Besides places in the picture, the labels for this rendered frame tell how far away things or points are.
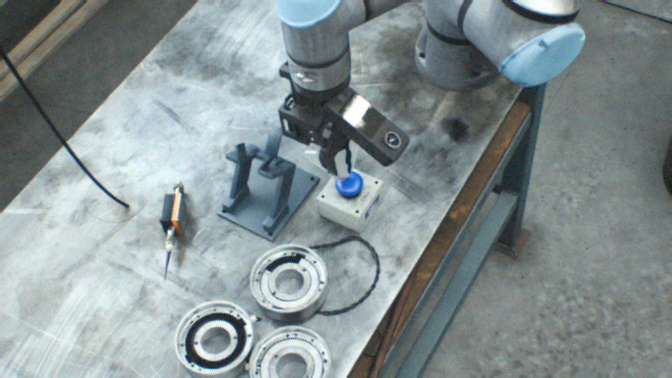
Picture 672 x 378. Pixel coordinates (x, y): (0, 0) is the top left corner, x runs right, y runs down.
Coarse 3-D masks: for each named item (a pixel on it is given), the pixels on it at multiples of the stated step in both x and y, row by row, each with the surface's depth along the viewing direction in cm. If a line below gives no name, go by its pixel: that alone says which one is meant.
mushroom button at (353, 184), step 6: (354, 174) 120; (336, 180) 120; (348, 180) 119; (354, 180) 119; (360, 180) 119; (336, 186) 119; (342, 186) 119; (348, 186) 119; (354, 186) 119; (360, 186) 119; (342, 192) 119; (348, 192) 118; (354, 192) 119
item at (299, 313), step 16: (272, 256) 118; (320, 256) 116; (256, 272) 116; (272, 272) 116; (288, 272) 117; (304, 272) 116; (320, 272) 116; (256, 288) 115; (272, 288) 115; (304, 288) 114; (320, 288) 114; (256, 304) 115; (304, 304) 113; (320, 304) 114; (288, 320) 114
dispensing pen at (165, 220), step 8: (176, 184) 126; (176, 192) 126; (168, 200) 123; (168, 208) 122; (160, 216) 122; (168, 216) 121; (160, 224) 122; (168, 224) 122; (168, 232) 122; (176, 232) 122; (168, 240) 121; (168, 248) 120; (168, 256) 120; (168, 264) 119
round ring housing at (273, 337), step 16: (272, 336) 110; (288, 336) 111; (304, 336) 110; (320, 336) 109; (256, 352) 109; (288, 352) 109; (304, 352) 109; (320, 352) 109; (256, 368) 109; (272, 368) 108
